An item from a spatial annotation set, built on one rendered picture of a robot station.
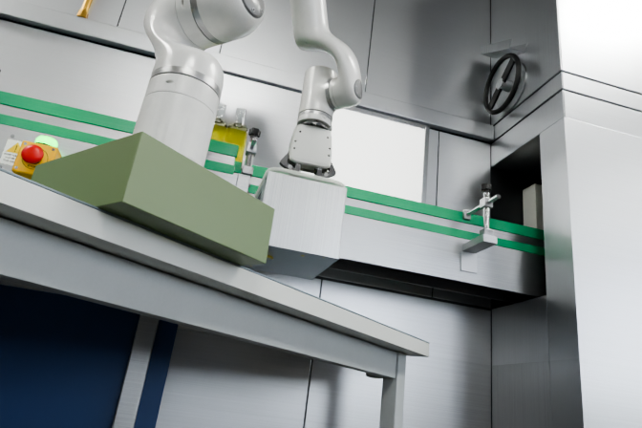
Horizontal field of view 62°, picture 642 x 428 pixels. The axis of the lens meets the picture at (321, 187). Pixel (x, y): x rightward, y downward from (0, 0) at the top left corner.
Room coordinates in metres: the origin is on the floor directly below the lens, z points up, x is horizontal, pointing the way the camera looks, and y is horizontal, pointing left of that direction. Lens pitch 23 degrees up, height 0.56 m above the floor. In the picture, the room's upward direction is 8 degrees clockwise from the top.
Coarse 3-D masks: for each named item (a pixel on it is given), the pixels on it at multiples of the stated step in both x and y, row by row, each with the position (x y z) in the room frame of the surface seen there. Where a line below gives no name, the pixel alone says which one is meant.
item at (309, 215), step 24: (264, 192) 1.00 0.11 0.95; (288, 192) 1.01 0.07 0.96; (312, 192) 1.02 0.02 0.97; (336, 192) 1.03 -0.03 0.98; (288, 216) 1.01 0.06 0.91; (312, 216) 1.02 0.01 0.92; (336, 216) 1.03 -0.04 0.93; (288, 240) 1.01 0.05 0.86; (312, 240) 1.02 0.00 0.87; (336, 240) 1.03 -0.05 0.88; (264, 264) 1.16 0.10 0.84; (288, 264) 1.13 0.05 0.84; (312, 264) 1.10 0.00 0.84
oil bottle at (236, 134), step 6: (228, 126) 1.28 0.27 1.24; (234, 126) 1.28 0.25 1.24; (240, 126) 1.29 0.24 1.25; (228, 132) 1.28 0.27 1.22; (234, 132) 1.28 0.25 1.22; (240, 132) 1.29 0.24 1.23; (246, 132) 1.29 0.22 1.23; (228, 138) 1.28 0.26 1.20; (234, 138) 1.28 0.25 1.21; (240, 138) 1.29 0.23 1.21; (240, 144) 1.29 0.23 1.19; (240, 150) 1.29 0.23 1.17; (240, 156) 1.29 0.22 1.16
